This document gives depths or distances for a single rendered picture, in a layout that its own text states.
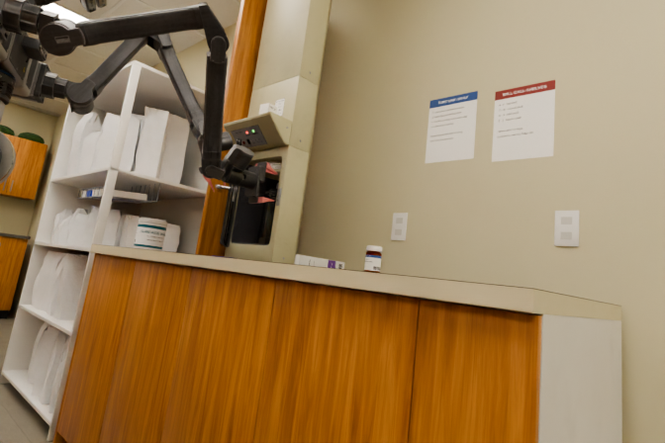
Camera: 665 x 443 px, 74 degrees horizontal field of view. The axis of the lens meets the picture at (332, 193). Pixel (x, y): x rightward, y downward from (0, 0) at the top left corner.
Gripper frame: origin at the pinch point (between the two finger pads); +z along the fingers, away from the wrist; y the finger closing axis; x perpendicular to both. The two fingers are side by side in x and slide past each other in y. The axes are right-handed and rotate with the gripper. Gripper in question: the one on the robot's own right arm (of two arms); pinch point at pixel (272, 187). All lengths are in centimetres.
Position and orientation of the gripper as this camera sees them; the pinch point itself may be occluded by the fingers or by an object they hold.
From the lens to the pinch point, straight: 155.5
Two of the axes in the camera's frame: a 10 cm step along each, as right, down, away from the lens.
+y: 1.1, -9.8, 1.9
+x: -7.2, 0.5, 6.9
